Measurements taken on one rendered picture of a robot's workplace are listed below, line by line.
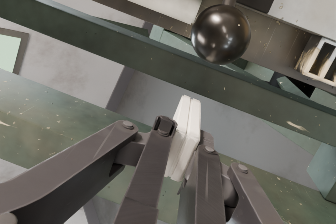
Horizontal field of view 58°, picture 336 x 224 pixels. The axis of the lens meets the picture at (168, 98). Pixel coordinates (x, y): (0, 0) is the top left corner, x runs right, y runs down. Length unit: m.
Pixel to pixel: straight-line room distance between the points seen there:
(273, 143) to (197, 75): 1.47
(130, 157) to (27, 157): 0.24
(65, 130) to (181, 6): 0.19
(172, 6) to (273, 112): 0.20
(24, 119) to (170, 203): 0.19
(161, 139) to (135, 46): 0.26
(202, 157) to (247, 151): 1.79
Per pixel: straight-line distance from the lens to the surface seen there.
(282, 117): 0.43
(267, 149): 1.86
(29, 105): 0.40
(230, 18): 0.19
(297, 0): 0.31
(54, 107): 0.41
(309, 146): 0.85
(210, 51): 0.19
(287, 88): 0.86
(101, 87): 3.02
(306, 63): 0.34
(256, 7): 0.29
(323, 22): 0.32
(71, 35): 0.43
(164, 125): 0.16
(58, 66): 2.77
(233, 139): 2.01
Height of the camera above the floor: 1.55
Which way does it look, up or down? 38 degrees down
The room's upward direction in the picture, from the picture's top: 83 degrees counter-clockwise
